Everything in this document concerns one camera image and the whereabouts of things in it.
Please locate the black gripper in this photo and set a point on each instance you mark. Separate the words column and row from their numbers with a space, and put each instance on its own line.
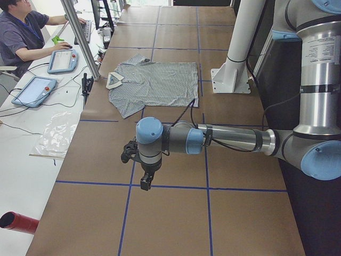
column 149, row 169

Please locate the blue white striped polo shirt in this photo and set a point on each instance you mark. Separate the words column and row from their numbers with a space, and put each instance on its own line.
column 138, row 82

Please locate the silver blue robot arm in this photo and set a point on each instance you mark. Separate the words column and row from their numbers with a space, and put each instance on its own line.
column 313, row 146

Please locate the clear plastic bag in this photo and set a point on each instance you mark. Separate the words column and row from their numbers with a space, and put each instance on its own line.
column 57, row 136

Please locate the black clamp tool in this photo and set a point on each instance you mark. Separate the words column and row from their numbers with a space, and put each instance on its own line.
column 87, row 84

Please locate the red cylinder tube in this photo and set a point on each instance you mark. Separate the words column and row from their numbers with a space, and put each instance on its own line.
column 18, row 222

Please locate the lower blue teach pendant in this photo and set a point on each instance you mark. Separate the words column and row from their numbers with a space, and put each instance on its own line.
column 35, row 92

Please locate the blue teach pendant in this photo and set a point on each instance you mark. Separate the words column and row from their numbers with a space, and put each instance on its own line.
column 63, row 61
column 35, row 92

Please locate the upper blue teach pendant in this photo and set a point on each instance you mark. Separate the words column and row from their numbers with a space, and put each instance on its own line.
column 63, row 61

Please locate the black keyboard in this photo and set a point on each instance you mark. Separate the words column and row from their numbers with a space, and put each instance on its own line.
column 86, row 29

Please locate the green plastic tool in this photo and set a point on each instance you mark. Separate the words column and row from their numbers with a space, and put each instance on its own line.
column 57, row 40

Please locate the seated person in blue shirt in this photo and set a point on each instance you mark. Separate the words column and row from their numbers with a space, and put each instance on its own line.
column 22, row 41

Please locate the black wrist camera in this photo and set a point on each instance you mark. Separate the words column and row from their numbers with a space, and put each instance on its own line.
column 130, row 151

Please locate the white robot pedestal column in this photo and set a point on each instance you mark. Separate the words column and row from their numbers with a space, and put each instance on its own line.
column 232, row 76

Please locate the aluminium frame post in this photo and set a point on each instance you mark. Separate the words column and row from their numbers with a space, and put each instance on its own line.
column 76, row 28

